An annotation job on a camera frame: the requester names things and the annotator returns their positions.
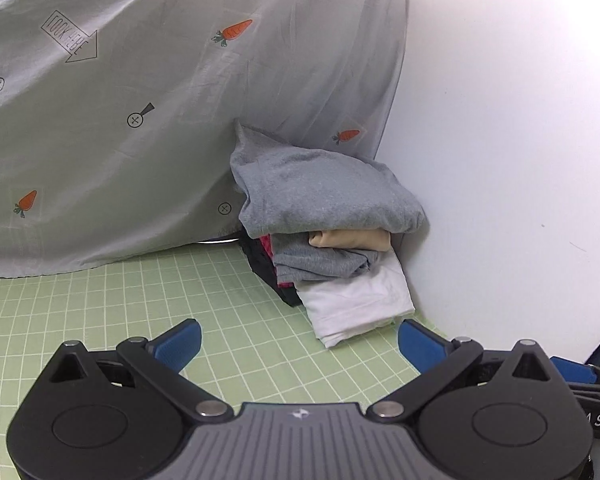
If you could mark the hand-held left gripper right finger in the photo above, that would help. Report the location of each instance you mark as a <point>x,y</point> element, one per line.
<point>420,345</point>

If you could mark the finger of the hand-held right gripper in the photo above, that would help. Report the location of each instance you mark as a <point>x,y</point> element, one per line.
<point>575,370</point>

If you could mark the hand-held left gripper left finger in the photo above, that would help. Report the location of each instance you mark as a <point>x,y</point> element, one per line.
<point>180,344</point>

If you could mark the grey zip hoodie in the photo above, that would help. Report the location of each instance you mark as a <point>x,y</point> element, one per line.
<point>320,195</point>

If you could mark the green grid mat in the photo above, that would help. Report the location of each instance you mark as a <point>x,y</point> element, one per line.
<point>130,305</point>

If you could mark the white folded garment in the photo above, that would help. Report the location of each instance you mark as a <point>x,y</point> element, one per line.
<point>355,300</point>

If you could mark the black and red garment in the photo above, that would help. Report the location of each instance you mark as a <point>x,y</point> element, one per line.
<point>265,265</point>

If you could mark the beige folded garment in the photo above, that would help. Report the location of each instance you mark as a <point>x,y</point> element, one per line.
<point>350,240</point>

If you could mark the grey folded garment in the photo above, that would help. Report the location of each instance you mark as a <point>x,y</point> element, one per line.
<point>320,260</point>

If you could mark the grey carrot print sheet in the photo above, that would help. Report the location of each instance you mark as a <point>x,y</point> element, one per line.
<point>130,160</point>

